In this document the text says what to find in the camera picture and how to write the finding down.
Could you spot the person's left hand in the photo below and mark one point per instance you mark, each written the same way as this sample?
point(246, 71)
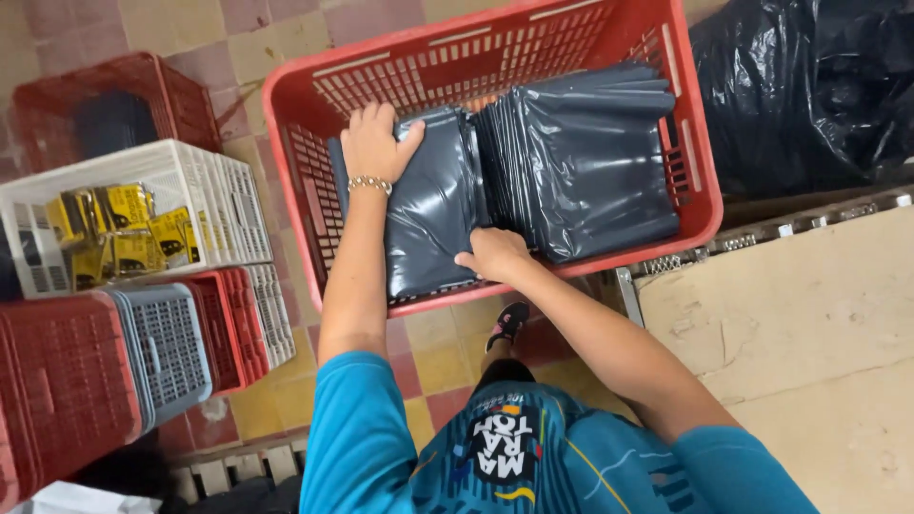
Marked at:
point(371, 146)

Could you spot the person's right hand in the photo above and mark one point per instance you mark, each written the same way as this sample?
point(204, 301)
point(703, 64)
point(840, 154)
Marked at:
point(500, 255)

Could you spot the stack of grey bags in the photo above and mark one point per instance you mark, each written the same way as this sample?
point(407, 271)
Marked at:
point(428, 207)

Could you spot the black and pink shoe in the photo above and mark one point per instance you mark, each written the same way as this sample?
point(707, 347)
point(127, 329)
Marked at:
point(508, 325)

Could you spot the person's leg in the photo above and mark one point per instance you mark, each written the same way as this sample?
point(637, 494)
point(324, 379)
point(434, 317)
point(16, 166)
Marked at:
point(503, 364)

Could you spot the thick row of grey bags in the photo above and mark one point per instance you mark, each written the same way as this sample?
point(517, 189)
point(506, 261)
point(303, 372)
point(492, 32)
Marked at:
point(585, 164)

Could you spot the large red plastic crate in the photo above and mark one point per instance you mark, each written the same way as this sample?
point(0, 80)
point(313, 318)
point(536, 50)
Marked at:
point(493, 57)

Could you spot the white plastic crate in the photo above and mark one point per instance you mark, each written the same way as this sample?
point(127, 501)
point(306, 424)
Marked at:
point(214, 193)

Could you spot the nested white crates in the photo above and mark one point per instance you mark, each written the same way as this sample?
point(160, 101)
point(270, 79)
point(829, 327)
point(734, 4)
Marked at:
point(275, 314)

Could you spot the dark red plastic crate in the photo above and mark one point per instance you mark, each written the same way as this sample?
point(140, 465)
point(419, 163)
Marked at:
point(178, 107)

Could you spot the person's blue printed shirt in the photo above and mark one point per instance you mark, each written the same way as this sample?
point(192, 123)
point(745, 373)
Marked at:
point(514, 457)

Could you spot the nested red crates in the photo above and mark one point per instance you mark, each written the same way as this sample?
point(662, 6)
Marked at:
point(228, 328)

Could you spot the dark bags in crate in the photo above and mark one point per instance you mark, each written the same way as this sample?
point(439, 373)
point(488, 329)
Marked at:
point(114, 125)

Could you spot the heap of yellow packets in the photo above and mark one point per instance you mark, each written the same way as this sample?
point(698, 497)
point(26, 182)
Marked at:
point(121, 235)

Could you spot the grey plastic crate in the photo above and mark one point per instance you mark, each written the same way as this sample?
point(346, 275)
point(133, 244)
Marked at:
point(168, 350)

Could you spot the cardboard-topped workbench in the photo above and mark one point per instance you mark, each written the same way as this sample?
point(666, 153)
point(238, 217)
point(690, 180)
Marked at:
point(800, 371)

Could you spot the wooden pallet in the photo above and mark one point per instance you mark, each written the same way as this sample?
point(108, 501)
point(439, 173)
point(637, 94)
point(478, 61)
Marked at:
point(235, 464)

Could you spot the black garbage bag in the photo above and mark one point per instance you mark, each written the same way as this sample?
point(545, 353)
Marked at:
point(807, 93)

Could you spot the stack of red crates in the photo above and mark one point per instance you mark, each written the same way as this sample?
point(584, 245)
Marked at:
point(64, 385)

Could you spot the white sheet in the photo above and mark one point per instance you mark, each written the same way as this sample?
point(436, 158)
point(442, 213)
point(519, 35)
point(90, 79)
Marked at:
point(78, 500)

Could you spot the metal roller rail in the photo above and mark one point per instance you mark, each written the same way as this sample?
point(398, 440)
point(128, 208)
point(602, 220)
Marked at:
point(785, 232)

